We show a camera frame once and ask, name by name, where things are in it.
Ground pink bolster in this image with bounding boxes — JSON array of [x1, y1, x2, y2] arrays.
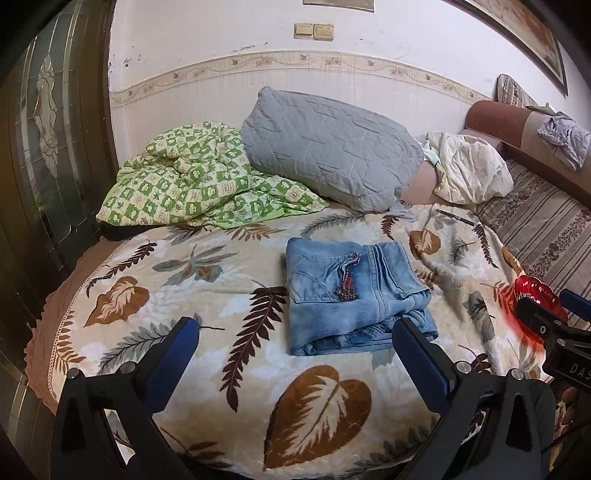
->
[[402, 164, 444, 206]]

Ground dark pen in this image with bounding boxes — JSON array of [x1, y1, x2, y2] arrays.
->
[[436, 209, 476, 226]]

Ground cream crumpled cloth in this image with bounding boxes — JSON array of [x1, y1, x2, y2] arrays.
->
[[422, 130, 514, 205]]

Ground person's right hand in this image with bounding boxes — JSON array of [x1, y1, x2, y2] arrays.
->
[[558, 387, 581, 426]]

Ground striped cushion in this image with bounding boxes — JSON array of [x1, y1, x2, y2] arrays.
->
[[496, 74, 539, 109]]

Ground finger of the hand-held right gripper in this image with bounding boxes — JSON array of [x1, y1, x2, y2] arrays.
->
[[515, 295, 570, 346], [558, 288, 591, 320]]

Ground blue denim pants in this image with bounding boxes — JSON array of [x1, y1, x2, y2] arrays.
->
[[285, 237, 439, 357]]

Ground large framed wall picture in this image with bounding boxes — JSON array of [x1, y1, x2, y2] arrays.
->
[[455, 0, 568, 95]]

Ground grey quilted pillow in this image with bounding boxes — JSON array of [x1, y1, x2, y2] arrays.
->
[[240, 86, 426, 212]]

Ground wooden glass-panel door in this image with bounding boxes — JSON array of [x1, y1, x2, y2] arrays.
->
[[0, 0, 121, 416]]

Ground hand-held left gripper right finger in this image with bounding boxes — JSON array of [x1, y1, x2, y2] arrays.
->
[[392, 318, 557, 480]]

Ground grey-blue crumpled cloth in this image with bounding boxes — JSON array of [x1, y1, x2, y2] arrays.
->
[[536, 112, 591, 171]]

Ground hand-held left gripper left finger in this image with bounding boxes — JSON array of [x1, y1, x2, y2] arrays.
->
[[50, 316, 201, 480]]

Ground leaf print blanket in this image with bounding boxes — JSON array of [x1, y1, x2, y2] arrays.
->
[[46, 203, 555, 467]]

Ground red glass bowl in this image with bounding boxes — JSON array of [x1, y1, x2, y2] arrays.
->
[[510, 276, 568, 342]]

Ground green checked quilt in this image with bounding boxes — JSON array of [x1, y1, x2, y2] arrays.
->
[[96, 121, 331, 228]]

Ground brown striped sofa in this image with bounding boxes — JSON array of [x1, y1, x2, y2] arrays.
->
[[464, 99, 591, 333]]

